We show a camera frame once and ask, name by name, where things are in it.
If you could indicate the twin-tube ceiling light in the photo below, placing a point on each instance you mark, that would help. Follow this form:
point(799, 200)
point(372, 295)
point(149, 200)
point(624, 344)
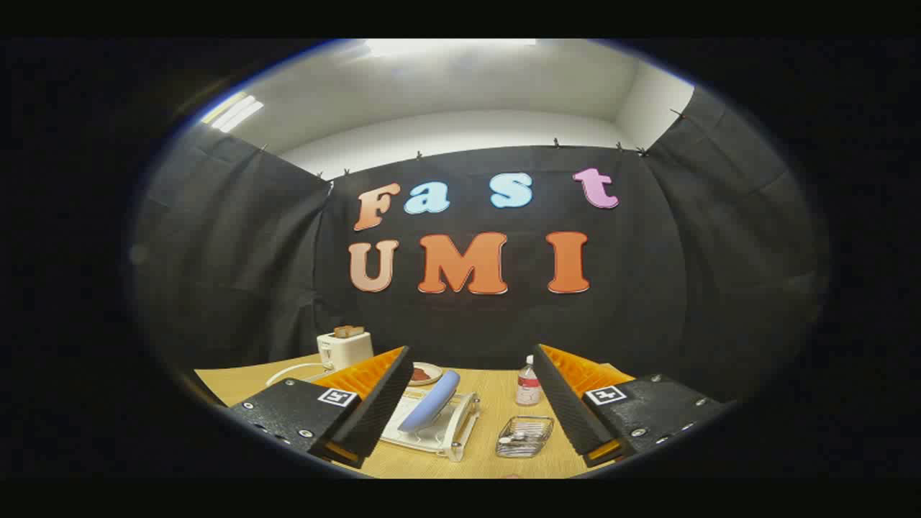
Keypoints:
point(234, 113)

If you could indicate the clear bottle with red label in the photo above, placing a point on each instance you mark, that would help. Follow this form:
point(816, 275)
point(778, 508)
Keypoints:
point(527, 388)

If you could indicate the small beige plate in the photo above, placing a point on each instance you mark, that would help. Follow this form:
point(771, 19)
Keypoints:
point(434, 373)

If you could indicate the black backdrop cloth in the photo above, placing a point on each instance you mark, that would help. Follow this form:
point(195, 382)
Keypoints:
point(647, 288)

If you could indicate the toast slice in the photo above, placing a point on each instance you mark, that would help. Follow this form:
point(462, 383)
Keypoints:
point(349, 331)

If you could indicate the white toaster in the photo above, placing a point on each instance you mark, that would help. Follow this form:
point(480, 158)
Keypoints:
point(345, 350)

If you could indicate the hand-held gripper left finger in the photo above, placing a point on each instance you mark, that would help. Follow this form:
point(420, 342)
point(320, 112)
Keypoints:
point(374, 417)

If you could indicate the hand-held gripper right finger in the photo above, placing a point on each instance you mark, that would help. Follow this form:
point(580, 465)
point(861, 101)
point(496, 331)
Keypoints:
point(568, 414)

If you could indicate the brown meat piece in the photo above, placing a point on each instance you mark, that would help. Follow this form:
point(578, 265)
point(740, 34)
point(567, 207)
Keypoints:
point(420, 375)

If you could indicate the blue plate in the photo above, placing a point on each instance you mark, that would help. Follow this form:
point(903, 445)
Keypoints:
point(432, 403)

